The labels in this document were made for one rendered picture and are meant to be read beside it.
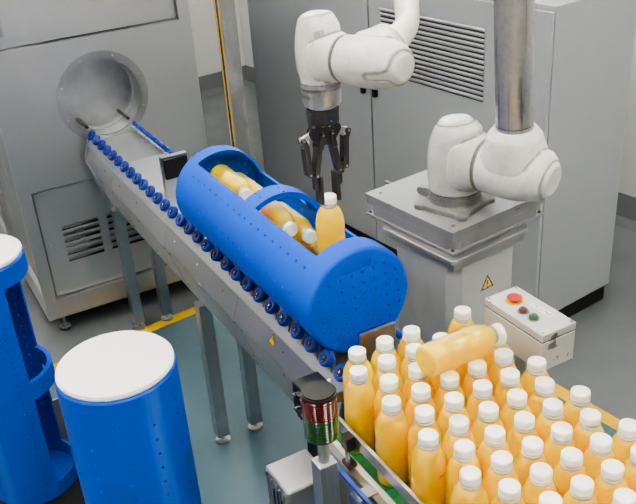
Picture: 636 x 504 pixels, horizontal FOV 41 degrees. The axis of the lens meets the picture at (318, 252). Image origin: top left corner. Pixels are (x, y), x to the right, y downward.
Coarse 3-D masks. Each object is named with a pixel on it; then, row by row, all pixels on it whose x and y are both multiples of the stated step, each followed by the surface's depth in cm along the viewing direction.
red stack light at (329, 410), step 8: (336, 392) 152; (336, 400) 151; (304, 408) 150; (312, 408) 149; (320, 408) 149; (328, 408) 149; (336, 408) 151; (304, 416) 151; (312, 416) 150; (320, 416) 149; (328, 416) 150
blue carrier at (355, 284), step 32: (192, 160) 266; (224, 160) 274; (192, 192) 259; (224, 192) 245; (256, 192) 237; (288, 192) 235; (192, 224) 268; (224, 224) 240; (256, 224) 227; (256, 256) 224; (288, 256) 212; (320, 256) 204; (352, 256) 202; (384, 256) 207; (288, 288) 210; (320, 288) 201; (352, 288) 206; (384, 288) 211; (320, 320) 204; (352, 320) 210; (384, 320) 215
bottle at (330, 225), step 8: (320, 208) 207; (328, 208) 206; (336, 208) 206; (320, 216) 206; (328, 216) 205; (336, 216) 206; (320, 224) 207; (328, 224) 206; (336, 224) 206; (344, 224) 209; (320, 232) 208; (328, 232) 207; (336, 232) 207; (344, 232) 210; (320, 240) 209; (328, 240) 208; (336, 240) 208; (320, 248) 210
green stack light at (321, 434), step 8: (336, 416) 152; (304, 424) 153; (312, 424) 151; (320, 424) 150; (328, 424) 151; (336, 424) 152; (304, 432) 154; (312, 432) 151; (320, 432) 151; (328, 432) 151; (336, 432) 153; (312, 440) 152; (320, 440) 152; (328, 440) 152
